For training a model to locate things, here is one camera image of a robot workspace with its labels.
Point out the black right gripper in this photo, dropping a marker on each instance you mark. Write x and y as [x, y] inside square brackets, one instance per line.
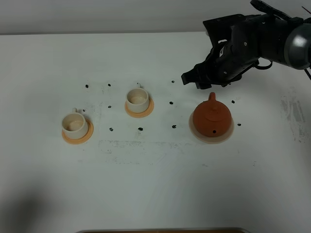
[234, 51]

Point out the brown clay teapot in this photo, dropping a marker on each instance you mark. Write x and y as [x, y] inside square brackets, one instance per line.
[212, 118]

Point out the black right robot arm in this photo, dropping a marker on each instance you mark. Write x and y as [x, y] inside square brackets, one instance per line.
[282, 39]

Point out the beige teapot saucer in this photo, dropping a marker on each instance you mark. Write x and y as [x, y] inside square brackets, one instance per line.
[210, 140]

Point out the orange coaster centre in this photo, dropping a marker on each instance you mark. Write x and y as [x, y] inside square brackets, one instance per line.
[142, 114]

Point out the orange coaster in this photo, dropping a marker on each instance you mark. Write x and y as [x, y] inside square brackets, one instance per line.
[142, 114]
[85, 138]

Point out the white teacup centre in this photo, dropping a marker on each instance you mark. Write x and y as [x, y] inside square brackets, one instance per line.
[137, 99]

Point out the white teacup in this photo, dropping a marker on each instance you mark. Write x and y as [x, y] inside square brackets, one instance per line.
[137, 99]
[74, 125]

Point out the orange coaster left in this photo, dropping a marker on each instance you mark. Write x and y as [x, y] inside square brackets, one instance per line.
[85, 138]

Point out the white teacup left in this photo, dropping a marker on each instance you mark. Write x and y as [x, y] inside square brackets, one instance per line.
[74, 125]

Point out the brown tray edge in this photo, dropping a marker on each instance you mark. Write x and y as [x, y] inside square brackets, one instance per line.
[217, 230]

